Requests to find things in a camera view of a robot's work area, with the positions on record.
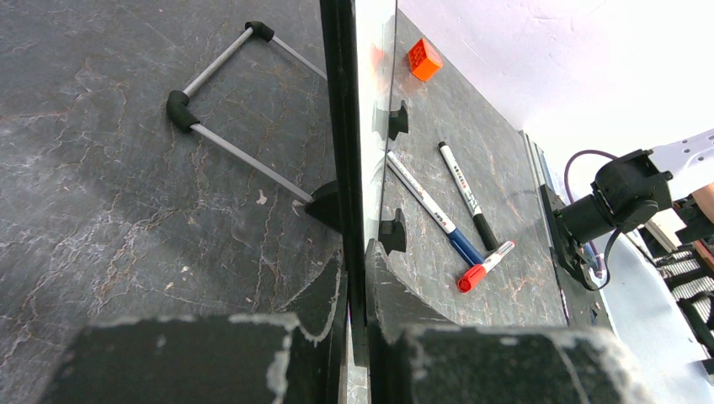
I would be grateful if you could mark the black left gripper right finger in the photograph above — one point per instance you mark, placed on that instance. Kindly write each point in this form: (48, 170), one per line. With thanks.
(416, 355)

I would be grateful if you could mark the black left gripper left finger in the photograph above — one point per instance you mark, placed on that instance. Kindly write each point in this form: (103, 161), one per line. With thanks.
(292, 356)

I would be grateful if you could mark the white whiteboard black frame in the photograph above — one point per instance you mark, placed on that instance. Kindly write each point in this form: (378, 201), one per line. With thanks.
(359, 50)

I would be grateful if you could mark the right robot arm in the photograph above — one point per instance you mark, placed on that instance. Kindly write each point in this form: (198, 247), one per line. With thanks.
(631, 189)

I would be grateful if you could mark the red capped whiteboard marker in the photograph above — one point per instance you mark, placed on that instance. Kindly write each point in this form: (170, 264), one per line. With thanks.
(471, 278)

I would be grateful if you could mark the black capped whiteboard marker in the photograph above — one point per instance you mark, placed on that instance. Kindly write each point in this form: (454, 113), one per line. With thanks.
(478, 218)

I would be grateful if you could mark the blue capped whiteboard marker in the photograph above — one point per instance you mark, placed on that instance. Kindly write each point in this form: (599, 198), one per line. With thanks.
(457, 240)

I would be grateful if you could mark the orange plastic piece right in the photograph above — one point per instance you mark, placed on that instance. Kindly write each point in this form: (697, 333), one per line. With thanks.
(424, 60)

